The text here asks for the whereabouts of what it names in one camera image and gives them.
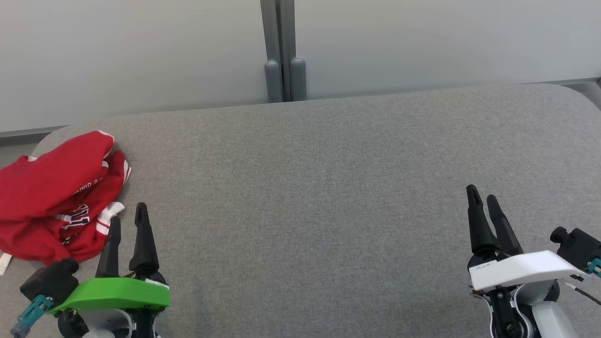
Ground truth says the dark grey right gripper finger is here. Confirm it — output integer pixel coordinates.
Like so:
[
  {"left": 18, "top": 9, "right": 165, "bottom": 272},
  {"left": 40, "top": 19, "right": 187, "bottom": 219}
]
[
  {"left": 466, "top": 184, "right": 499, "bottom": 256},
  {"left": 486, "top": 195, "right": 524, "bottom": 256}
]

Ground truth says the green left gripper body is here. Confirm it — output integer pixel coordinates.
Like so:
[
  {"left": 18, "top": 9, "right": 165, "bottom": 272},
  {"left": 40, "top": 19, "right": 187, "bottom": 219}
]
[{"left": 47, "top": 270, "right": 170, "bottom": 338}]

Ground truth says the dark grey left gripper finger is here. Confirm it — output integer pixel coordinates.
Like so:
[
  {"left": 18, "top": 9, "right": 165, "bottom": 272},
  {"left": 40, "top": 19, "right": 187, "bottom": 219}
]
[
  {"left": 95, "top": 216, "right": 122, "bottom": 278},
  {"left": 129, "top": 202, "right": 160, "bottom": 277}
]

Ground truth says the teal plug left camera cable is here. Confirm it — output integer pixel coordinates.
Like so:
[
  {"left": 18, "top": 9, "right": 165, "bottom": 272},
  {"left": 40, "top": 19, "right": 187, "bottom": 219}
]
[{"left": 10, "top": 295, "right": 54, "bottom": 338}]

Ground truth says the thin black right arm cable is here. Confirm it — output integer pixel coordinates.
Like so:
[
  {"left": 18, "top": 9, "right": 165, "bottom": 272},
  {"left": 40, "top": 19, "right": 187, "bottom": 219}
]
[{"left": 561, "top": 278, "right": 601, "bottom": 306}]

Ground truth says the grey door frame post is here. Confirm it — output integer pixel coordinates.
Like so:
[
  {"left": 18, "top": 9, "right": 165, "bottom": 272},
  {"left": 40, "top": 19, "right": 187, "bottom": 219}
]
[
  {"left": 281, "top": 0, "right": 308, "bottom": 101},
  {"left": 261, "top": 0, "right": 285, "bottom": 103}
]

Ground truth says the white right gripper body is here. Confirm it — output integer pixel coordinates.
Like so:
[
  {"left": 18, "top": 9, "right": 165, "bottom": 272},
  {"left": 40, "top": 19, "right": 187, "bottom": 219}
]
[{"left": 468, "top": 250, "right": 587, "bottom": 296}]

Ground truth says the grey partition base rail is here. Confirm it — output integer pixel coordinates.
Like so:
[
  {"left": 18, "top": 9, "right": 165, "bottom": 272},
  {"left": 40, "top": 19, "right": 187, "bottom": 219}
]
[
  {"left": 0, "top": 124, "right": 71, "bottom": 140},
  {"left": 540, "top": 77, "right": 601, "bottom": 111}
]

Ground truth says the red Bulls basketball jersey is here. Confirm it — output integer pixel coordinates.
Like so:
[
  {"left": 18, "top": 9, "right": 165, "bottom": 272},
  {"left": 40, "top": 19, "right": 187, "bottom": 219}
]
[{"left": 0, "top": 149, "right": 132, "bottom": 276}]

